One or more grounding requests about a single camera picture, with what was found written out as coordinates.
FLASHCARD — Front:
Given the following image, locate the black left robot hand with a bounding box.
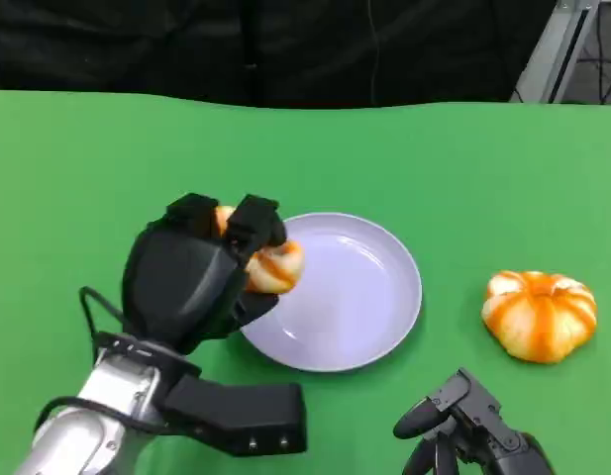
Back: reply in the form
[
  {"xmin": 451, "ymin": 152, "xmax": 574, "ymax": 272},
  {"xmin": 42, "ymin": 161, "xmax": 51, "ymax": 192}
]
[{"xmin": 121, "ymin": 193, "xmax": 289, "ymax": 355}]

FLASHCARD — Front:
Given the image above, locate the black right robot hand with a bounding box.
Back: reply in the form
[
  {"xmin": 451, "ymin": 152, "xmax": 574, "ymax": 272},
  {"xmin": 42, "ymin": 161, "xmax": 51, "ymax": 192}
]
[{"xmin": 392, "ymin": 366, "xmax": 557, "ymax": 475}]

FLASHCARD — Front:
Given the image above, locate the orange white toy bread roll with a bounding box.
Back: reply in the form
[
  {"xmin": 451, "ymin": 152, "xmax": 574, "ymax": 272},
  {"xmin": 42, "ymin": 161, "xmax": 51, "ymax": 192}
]
[
  {"xmin": 213, "ymin": 205, "xmax": 306, "ymax": 294},
  {"xmin": 480, "ymin": 269, "xmax": 598, "ymax": 365}
]

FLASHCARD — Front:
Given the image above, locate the lilac plate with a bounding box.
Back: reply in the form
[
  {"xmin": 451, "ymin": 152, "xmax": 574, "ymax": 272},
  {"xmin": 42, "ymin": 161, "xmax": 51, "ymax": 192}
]
[{"xmin": 239, "ymin": 212, "xmax": 424, "ymax": 373}]

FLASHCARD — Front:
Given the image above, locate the green table cloth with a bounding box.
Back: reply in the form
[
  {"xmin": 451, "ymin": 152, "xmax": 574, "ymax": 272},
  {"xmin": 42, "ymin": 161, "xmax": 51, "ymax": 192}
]
[{"xmin": 0, "ymin": 88, "xmax": 611, "ymax": 475}]

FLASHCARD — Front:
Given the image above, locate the black backdrop curtain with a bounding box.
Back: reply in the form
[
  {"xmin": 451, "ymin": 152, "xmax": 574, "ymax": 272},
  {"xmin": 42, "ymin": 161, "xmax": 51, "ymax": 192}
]
[{"xmin": 0, "ymin": 0, "xmax": 563, "ymax": 110}]

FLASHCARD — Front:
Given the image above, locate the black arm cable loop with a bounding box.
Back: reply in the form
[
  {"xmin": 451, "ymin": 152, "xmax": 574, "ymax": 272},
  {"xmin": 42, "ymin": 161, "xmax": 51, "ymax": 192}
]
[{"xmin": 78, "ymin": 285, "xmax": 134, "ymax": 353}]

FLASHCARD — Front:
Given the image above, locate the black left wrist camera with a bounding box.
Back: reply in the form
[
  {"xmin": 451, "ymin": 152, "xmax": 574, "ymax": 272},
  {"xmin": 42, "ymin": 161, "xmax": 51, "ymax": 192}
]
[{"xmin": 160, "ymin": 374, "xmax": 308, "ymax": 458}]

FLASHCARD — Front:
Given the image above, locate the black background cable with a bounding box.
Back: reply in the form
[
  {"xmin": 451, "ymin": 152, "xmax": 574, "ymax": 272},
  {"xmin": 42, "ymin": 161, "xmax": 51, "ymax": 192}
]
[{"xmin": 579, "ymin": 9, "xmax": 611, "ymax": 105}]

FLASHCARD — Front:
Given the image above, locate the grey metal frame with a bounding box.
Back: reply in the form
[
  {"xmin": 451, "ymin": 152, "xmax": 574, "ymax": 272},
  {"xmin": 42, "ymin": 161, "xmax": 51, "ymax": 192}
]
[{"xmin": 508, "ymin": 0, "xmax": 606, "ymax": 105}]

